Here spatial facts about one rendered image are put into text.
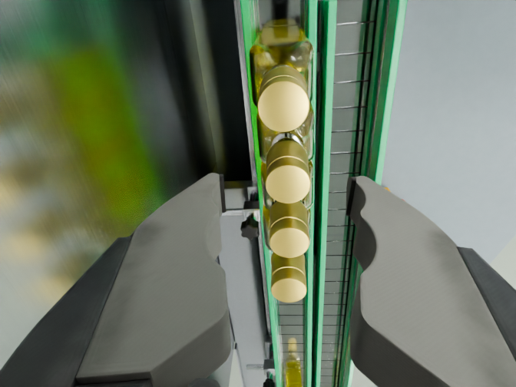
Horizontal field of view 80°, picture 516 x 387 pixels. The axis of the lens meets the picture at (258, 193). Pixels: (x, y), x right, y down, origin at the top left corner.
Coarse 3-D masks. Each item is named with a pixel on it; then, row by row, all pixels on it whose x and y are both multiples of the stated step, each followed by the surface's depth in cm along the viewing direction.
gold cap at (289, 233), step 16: (272, 208) 29; (288, 208) 27; (304, 208) 29; (272, 224) 27; (288, 224) 25; (304, 224) 26; (272, 240) 26; (288, 240) 26; (304, 240) 26; (288, 256) 27
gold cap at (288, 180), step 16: (288, 144) 25; (272, 160) 24; (288, 160) 23; (304, 160) 24; (272, 176) 23; (288, 176) 23; (304, 176) 22; (272, 192) 23; (288, 192) 23; (304, 192) 23
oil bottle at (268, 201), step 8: (264, 168) 33; (312, 168) 32; (264, 176) 32; (312, 176) 32; (264, 184) 32; (312, 184) 32; (264, 192) 33; (312, 192) 33; (264, 200) 33; (272, 200) 32; (304, 200) 32; (312, 200) 33
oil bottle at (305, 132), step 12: (312, 108) 30; (312, 120) 29; (264, 132) 29; (276, 132) 28; (288, 132) 28; (300, 132) 28; (312, 132) 29; (264, 144) 29; (312, 144) 30; (264, 156) 30; (312, 156) 30
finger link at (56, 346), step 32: (96, 288) 7; (64, 320) 6; (96, 320) 6; (32, 352) 6; (64, 352) 6; (0, 384) 5; (32, 384) 5; (64, 384) 5; (96, 384) 5; (128, 384) 5
